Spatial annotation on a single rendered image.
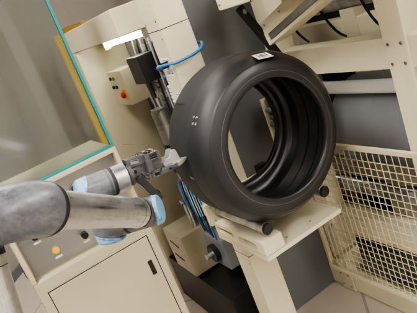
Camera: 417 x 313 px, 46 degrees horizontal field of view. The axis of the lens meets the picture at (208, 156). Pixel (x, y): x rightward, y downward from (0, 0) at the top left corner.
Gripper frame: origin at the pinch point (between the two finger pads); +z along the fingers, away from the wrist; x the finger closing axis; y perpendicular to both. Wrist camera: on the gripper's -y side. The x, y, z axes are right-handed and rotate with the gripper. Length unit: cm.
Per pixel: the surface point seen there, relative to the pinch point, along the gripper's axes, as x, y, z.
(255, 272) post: 29, -68, 31
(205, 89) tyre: -6.0, 21.1, 11.6
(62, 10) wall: 613, 121, 133
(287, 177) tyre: 10, -25, 46
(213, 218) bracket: 25.9, -34.3, 17.0
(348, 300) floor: 38, -115, 86
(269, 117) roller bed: 40, -6, 64
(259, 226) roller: -6.4, -31.0, 18.7
